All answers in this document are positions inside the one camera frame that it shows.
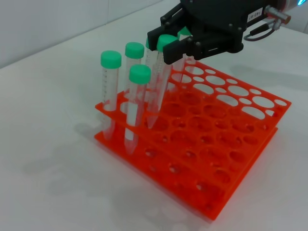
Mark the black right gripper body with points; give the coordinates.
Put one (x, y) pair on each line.
(216, 19)

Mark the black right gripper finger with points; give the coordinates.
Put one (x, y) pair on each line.
(155, 36)
(175, 51)

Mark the orange test tube rack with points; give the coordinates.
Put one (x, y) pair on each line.
(204, 144)

